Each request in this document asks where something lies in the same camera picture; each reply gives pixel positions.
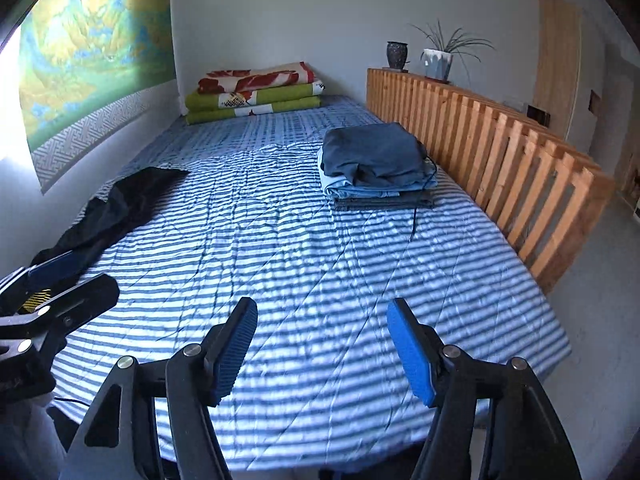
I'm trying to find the red floral folded blanket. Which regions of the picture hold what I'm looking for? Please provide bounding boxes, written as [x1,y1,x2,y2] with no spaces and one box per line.
[196,61,318,95]

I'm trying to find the light blue folded cloth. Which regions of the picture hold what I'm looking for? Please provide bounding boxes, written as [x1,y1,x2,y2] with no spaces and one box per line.
[320,147,438,200]

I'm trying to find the dark blue striped bed sheet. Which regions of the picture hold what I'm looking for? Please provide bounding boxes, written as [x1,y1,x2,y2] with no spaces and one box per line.
[150,94,383,158]

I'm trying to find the landscape wall poster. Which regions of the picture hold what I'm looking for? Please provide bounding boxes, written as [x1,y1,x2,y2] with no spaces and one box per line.
[19,0,177,196]

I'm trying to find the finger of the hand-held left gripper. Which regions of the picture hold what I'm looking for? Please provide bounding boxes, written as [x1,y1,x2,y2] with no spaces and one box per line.
[0,249,83,306]
[0,274,121,356]

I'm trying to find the dark vase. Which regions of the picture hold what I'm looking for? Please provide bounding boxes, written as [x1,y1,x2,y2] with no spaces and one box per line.
[386,41,411,72]

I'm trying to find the wooden door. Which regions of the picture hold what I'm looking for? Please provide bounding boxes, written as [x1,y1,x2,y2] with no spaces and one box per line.
[532,0,583,136]

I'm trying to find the potted plant in white pot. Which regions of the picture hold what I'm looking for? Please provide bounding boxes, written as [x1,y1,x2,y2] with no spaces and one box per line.
[407,19,496,83]

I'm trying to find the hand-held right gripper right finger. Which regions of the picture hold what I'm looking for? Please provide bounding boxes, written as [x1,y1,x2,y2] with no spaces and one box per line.
[386,297,583,480]

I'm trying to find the dark grey pants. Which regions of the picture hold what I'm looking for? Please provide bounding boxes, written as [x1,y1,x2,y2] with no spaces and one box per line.
[320,122,440,241]

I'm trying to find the blue striped quilt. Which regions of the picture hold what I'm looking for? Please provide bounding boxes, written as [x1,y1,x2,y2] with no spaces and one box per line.
[50,142,572,461]

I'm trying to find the wooden slatted bed rail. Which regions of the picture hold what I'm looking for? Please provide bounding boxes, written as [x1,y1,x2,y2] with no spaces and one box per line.
[366,67,616,295]

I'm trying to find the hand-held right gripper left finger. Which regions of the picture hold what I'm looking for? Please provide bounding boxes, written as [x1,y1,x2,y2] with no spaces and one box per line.
[65,296,259,480]

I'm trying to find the grey folded cloth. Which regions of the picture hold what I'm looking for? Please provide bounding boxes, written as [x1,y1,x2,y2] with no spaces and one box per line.
[332,195,436,211]

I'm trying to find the black garment with yellow stripes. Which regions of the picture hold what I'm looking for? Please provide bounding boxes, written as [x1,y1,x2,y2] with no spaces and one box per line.
[22,166,191,311]

